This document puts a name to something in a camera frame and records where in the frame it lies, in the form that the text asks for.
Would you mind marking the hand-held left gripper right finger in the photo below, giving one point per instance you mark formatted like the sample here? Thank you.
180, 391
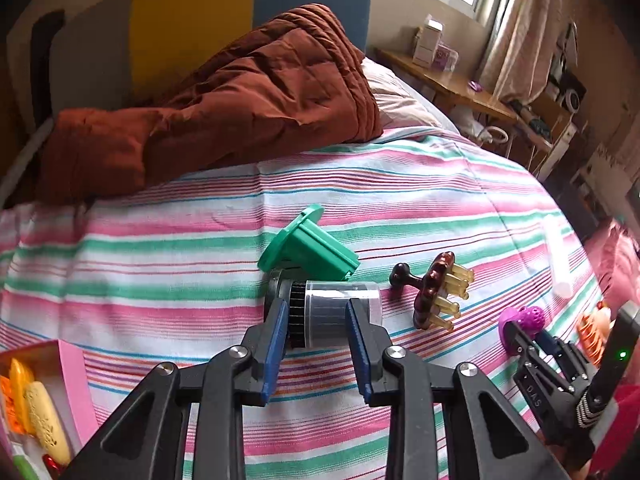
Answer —
357, 350

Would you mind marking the orange plastic block toy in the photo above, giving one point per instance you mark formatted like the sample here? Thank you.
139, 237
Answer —
5, 400

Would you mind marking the yellow plastic toy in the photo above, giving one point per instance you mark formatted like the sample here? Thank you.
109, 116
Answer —
20, 385

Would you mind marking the striped bed sheet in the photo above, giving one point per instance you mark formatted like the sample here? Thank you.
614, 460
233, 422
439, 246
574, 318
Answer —
200, 240

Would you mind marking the wooden bedside table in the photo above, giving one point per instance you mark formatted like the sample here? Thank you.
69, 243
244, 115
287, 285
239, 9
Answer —
450, 85

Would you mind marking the pale pink pillow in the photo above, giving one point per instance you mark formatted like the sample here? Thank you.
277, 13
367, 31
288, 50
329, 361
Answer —
400, 100

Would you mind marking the white round gadget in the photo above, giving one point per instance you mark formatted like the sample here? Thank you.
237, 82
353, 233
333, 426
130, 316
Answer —
492, 135

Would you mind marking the brown quilted blanket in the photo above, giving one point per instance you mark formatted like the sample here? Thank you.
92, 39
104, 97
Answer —
225, 100

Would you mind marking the purple plastic ball toy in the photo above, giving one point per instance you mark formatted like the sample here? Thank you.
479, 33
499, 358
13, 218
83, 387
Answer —
530, 317

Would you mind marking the green plastic cup piece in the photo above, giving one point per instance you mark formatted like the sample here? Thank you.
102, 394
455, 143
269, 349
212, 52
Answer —
310, 245

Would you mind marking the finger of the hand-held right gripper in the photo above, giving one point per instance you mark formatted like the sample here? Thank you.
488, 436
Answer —
550, 344
515, 337

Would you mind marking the beige oval speckled object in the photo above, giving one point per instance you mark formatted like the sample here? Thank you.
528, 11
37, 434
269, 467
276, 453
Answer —
45, 420

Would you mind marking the brown scalp massager comb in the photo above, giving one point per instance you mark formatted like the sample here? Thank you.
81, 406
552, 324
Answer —
432, 285

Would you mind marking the white green toy figure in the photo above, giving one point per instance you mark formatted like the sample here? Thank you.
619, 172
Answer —
25, 467

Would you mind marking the black silver speaker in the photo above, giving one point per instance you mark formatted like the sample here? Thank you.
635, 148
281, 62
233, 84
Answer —
567, 92

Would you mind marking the small purple item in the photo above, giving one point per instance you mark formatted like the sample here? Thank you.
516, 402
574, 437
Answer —
475, 86

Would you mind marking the wooden shelf unit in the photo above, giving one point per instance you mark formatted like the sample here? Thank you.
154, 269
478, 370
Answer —
542, 135

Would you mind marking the red shiny plastic object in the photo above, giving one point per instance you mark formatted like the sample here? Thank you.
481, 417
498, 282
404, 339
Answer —
52, 465

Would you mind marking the orange ribbed toy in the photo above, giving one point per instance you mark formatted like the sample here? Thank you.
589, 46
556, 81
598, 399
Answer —
592, 330

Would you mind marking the red fabric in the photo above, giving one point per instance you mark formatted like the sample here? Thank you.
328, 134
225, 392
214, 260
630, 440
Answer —
617, 260

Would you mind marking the purple small box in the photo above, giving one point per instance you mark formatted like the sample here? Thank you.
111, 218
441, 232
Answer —
446, 57

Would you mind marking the clear black cylinder jar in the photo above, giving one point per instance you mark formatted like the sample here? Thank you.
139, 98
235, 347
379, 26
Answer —
325, 305

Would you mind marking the white carton box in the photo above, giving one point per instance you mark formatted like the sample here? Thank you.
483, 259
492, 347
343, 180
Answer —
426, 42

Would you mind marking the pink shallow cardboard box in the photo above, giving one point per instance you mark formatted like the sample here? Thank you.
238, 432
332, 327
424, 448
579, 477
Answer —
75, 385

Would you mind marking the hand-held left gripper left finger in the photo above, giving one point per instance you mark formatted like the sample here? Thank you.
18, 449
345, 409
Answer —
275, 350

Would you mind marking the beige patterned curtain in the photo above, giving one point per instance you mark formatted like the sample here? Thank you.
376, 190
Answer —
525, 35

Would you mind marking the grey yellow blue headboard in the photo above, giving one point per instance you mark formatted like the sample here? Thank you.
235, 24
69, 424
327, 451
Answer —
190, 25

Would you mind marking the white plastic tube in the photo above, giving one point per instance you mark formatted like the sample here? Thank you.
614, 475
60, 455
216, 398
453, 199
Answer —
560, 260

